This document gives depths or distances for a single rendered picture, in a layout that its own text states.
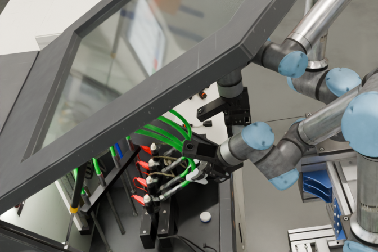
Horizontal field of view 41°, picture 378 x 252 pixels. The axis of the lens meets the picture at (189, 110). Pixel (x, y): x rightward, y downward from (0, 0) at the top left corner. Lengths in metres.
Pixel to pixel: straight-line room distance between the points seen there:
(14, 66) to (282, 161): 0.92
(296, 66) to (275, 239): 1.62
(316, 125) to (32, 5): 1.31
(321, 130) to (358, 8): 3.45
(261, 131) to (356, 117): 0.35
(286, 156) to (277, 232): 1.56
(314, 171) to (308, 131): 0.60
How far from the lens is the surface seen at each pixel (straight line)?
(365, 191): 1.19
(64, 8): 1.87
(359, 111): 1.01
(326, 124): 1.30
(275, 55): 1.40
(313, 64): 1.78
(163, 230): 1.72
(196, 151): 1.42
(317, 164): 1.91
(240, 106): 1.51
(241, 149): 1.32
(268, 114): 3.55
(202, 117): 1.53
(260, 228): 2.89
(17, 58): 1.76
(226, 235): 1.71
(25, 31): 1.99
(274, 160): 1.32
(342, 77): 1.76
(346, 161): 1.91
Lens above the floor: 2.32
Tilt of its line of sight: 39 degrees down
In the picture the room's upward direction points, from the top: 12 degrees counter-clockwise
